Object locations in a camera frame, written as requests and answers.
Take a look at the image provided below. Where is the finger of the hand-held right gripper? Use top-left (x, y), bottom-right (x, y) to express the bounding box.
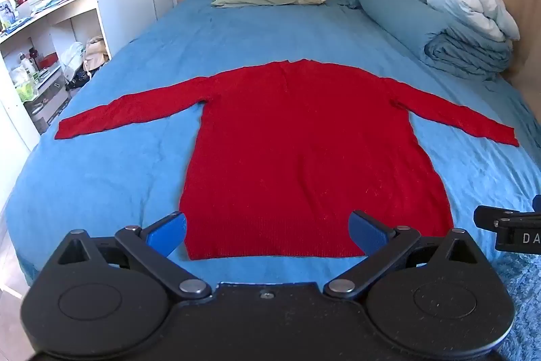
top-left (474, 205), bottom-right (541, 227)

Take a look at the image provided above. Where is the blue shaggy rug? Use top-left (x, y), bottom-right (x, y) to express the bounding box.
top-left (490, 254), bottom-right (541, 361)

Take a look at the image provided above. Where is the folded white duvet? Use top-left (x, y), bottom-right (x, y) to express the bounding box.
top-left (426, 0), bottom-right (520, 42)

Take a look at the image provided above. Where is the clear plastic drawer box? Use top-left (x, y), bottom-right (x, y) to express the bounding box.
top-left (23, 73), bottom-right (71, 134)

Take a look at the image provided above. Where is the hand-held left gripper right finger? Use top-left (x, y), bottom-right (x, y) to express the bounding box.
top-left (323, 210), bottom-right (478, 299)

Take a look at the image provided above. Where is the beige cloth bag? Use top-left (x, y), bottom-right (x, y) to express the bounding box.
top-left (82, 37), bottom-right (112, 73)

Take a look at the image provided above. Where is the green packet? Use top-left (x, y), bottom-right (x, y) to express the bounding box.
top-left (16, 80), bottom-right (37, 102)

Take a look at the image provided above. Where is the white plastic bag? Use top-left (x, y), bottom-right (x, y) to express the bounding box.
top-left (60, 42), bottom-right (85, 82)

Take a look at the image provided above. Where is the white desk shelf unit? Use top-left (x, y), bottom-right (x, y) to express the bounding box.
top-left (0, 0), bottom-right (116, 135)

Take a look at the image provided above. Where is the red knit sweater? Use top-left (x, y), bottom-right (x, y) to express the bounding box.
top-left (54, 59), bottom-right (520, 261)

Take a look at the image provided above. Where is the white bottle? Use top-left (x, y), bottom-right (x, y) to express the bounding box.
top-left (19, 52), bottom-right (37, 76)

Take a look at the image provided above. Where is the bed with blue sheet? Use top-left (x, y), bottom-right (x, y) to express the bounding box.
top-left (4, 0), bottom-right (541, 290)

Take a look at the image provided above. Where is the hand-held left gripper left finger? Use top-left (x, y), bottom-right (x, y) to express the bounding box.
top-left (57, 211), bottom-right (212, 300)

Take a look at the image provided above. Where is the long blue bolster pillow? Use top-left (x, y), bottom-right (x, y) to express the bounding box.
top-left (355, 0), bottom-right (449, 58)

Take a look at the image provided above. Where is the folded blue duvet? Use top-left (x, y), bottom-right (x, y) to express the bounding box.
top-left (424, 27), bottom-right (515, 82)

